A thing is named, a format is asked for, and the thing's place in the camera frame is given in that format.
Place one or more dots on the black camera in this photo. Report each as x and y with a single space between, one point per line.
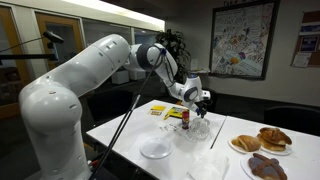
53 36

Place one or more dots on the thin black pole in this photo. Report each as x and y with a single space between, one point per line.
115 138

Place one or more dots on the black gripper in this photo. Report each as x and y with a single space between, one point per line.
203 106

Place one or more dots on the bowl of fried pastries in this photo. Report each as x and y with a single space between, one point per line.
235 148

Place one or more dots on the black tripod bar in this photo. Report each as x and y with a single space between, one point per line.
26 57

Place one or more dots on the red cylindrical can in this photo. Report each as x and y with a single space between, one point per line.
185 120

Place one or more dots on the yellow green crayon box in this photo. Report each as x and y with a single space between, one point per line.
175 112

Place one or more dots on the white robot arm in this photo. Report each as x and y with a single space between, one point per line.
66 96

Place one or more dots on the yellow sticky note pad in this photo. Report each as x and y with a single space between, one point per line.
158 108

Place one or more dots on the dark chocolate bread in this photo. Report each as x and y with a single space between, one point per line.
266 166

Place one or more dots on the cut glass bowl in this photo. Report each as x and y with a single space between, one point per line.
199 136

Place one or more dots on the golden croissant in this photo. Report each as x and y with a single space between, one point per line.
248 142

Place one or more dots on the clear glass bowl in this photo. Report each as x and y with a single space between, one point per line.
201 123

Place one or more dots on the brown bulletin board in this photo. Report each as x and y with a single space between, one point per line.
308 40

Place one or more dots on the white paper plate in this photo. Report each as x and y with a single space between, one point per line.
278 152
244 166

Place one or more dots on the colourful striped card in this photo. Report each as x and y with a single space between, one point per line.
155 113

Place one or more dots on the brown bun stack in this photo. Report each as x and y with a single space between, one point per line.
275 136

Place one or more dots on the yellow marker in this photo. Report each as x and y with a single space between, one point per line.
166 116

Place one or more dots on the small clear scattered pieces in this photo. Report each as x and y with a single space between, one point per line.
170 127

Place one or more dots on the green potted plant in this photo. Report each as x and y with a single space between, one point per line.
176 43

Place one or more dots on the framed colourful poster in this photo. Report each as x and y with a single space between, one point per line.
241 40

